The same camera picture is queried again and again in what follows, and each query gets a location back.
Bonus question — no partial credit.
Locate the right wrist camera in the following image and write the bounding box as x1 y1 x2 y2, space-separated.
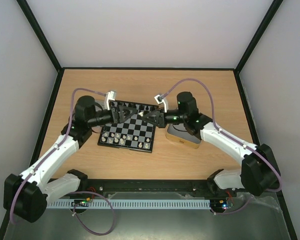
154 94 169 113

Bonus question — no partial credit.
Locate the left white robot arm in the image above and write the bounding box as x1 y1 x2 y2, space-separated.
3 92 138 223

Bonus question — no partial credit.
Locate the light blue cable duct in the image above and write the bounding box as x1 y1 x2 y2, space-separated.
47 198 211 210

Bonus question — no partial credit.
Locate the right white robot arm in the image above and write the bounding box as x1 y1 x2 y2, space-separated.
139 91 282 196

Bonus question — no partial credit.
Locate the gold metal tin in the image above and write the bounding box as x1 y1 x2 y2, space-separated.
165 124 201 149

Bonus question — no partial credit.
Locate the black and grey chessboard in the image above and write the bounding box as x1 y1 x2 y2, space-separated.
97 114 156 153

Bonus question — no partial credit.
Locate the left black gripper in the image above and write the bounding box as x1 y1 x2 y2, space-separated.
88 105 137 128

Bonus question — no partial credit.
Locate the metal base plate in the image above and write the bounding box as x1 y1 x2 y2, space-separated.
4 197 290 240

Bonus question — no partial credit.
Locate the black aluminium frame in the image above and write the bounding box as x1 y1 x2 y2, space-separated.
0 0 300 240

